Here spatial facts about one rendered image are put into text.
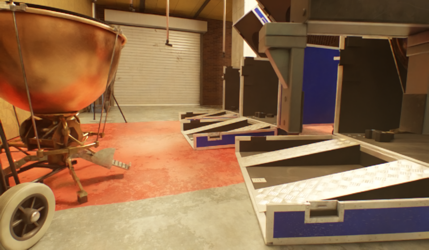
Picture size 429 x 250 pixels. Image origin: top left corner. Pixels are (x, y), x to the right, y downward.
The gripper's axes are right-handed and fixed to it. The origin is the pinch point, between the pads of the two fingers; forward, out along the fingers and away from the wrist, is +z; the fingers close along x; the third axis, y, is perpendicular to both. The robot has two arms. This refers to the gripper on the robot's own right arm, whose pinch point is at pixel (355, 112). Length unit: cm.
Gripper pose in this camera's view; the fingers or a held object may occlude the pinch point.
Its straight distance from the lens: 25.5
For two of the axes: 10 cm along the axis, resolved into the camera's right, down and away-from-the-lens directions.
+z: -0.1, 9.9, 1.1
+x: 10.0, 0.2, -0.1
